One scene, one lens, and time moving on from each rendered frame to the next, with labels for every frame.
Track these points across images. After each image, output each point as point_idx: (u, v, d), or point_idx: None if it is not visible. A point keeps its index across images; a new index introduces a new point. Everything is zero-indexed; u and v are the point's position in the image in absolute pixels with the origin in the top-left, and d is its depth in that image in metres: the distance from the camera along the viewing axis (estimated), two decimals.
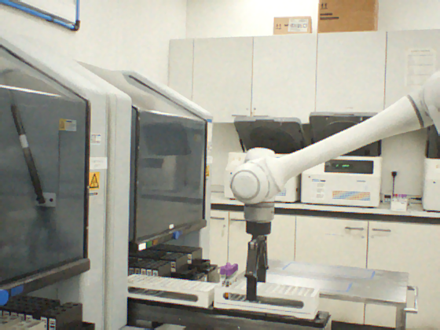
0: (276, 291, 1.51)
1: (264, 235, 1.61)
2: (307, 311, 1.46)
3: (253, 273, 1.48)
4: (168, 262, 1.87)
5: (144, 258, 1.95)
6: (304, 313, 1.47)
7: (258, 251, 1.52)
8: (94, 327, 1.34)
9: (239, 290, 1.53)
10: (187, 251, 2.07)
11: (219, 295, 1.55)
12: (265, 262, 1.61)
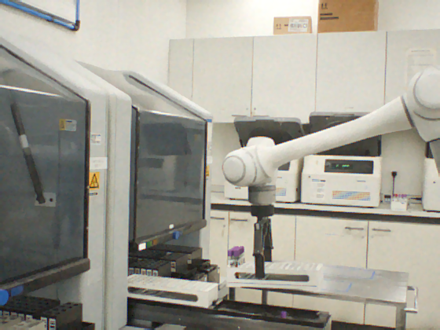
0: (283, 268, 1.64)
1: (268, 218, 1.74)
2: (313, 284, 1.59)
3: (260, 251, 1.60)
4: (168, 262, 1.87)
5: (144, 258, 1.95)
6: None
7: (264, 232, 1.65)
8: (94, 327, 1.34)
9: (249, 269, 1.65)
10: (187, 251, 2.07)
11: (231, 275, 1.67)
12: (270, 242, 1.74)
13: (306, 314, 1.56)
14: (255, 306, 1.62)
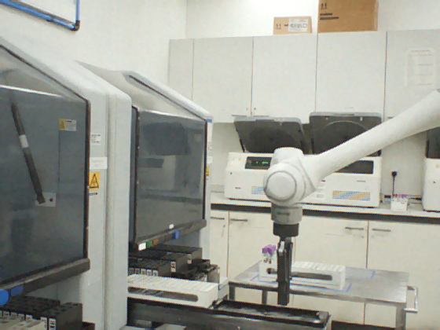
0: (309, 267, 1.85)
1: (279, 249, 1.45)
2: (335, 283, 1.80)
3: None
4: (168, 262, 1.87)
5: (144, 258, 1.95)
6: (333, 284, 1.80)
7: None
8: (94, 327, 1.34)
9: None
10: (187, 251, 2.07)
11: (262, 270, 1.89)
12: None
13: (306, 314, 1.56)
14: (255, 306, 1.62)
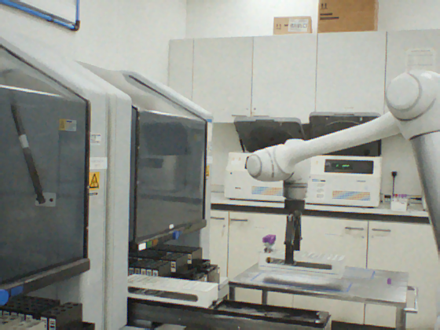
0: (309, 256, 1.85)
1: (298, 211, 1.95)
2: (335, 272, 1.79)
3: (291, 241, 1.81)
4: (168, 262, 1.87)
5: (144, 258, 1.95)
6: (333, 273, 1.80)
7: (295, 224, 1.86)
8: (94, 327, 1.34)
9: (279, 255, 1.86)
10: (187, 251, 2.07)
11: (262, 259, 1.89)
12: (300, 233, 1.94)
13: (306, 314, 1.56)
14: (255, 306, 1.62)
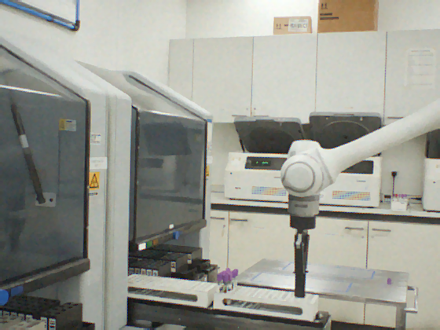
0: (275, 298, 1.52)
1: (296, 242, 1.46)
2: (306, 317, 1.46)
3: None
4: (168, 262, 1.87)
5: (144, 258, 1.95)
6: (303, 320, 1.47)
7: None
8: (94, 327, 1.34)
9: (238, 296, 1.53)
10: (187, 251, 2.07)
11: (218, 301, 1.55)
12: None
13: None
14: None
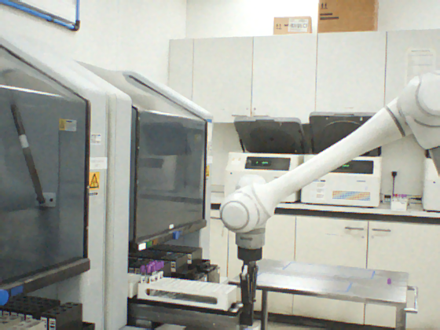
0: (193, 288, 1.60)
1: (242, 273, 1.51)
2: (221, 307, 1.55)
3: None
4: (168, 262, 1.87)
5: (144, 258, 1.95)
6: (218, 309, 1.55)
7: None
8: (94, 327, 1.34)
9: (159, 287, 1.61)
10: (187, 251, 2.07)
11: (141, 291, 1.63)
12: None
13: None
14: None
